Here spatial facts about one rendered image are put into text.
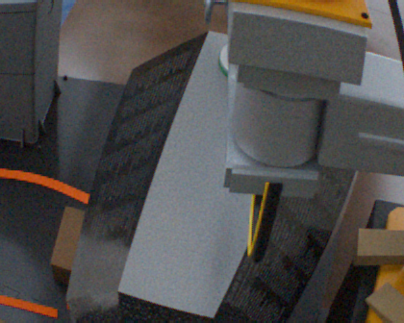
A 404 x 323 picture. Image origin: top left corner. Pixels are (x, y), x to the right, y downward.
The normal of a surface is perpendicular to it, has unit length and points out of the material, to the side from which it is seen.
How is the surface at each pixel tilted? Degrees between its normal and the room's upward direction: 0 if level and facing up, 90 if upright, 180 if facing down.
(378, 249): 0
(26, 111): 90
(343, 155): 90
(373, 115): 90
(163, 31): 0
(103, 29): 0
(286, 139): 90
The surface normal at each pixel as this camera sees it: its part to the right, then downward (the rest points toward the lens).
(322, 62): -0.05, 0.73
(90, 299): -0.67, -0.14
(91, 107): 0.07, -0.67
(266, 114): -0.46, 0.63
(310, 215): 0.72, -0.28
